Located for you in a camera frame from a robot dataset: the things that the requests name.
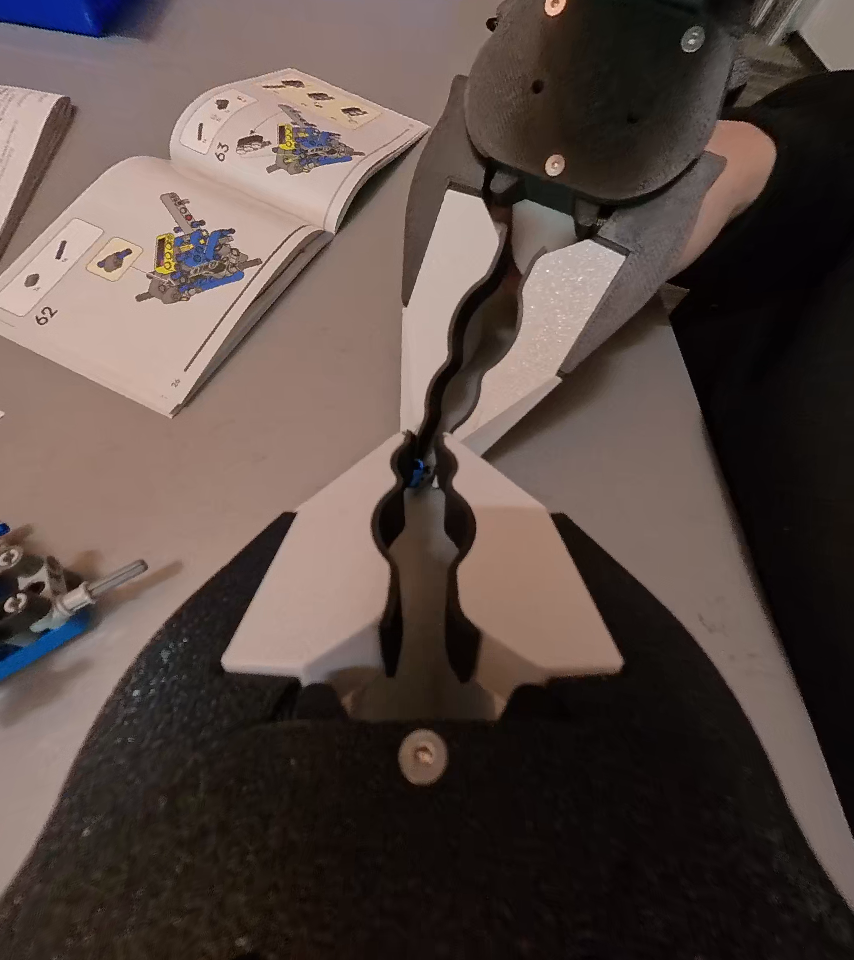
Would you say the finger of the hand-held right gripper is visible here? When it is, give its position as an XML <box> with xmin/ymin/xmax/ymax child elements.
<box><xmin>399</xmin><ymin>75</ymin><xmax>529</xmax><ymax>451</ymax></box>
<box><xmin>438</xmin><ymin>150</ymin><xmax>728</xmax><ymax>459</ymax></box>

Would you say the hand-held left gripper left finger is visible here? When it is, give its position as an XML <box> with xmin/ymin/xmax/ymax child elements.
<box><xmin>220</xmin><ymin>431</ymin><xmax>416</xmax><ymax>687</ymax></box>

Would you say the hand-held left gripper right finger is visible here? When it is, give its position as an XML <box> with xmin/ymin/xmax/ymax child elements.
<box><xmin>434</xmin><ymin>433</ymin><xmax>626</xmax><ymax>690</ymax></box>

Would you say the open lego instruction booklet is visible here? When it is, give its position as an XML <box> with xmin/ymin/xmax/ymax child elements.
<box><xmin>0</xmin><ymin>69</ymin><xmax>431</xmax><ymax>419</ymax></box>

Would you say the person's right hand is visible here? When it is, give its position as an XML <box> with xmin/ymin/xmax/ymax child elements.
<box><xmin>667</xmin><ymin>120</ymin><xmax>780</xmax><ymax>286</ymax></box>

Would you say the person's dark clothing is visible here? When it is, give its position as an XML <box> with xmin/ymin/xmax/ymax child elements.
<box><xmin>667</xmin><ymin>71</ymin><xmax>854</xmax><ymax>960</ymax></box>

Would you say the blue plastic box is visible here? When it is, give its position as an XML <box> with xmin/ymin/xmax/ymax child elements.
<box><xmin>25</xmin><ymin>0</ymin><xmax>139</xmax><ymax>39</ymax></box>

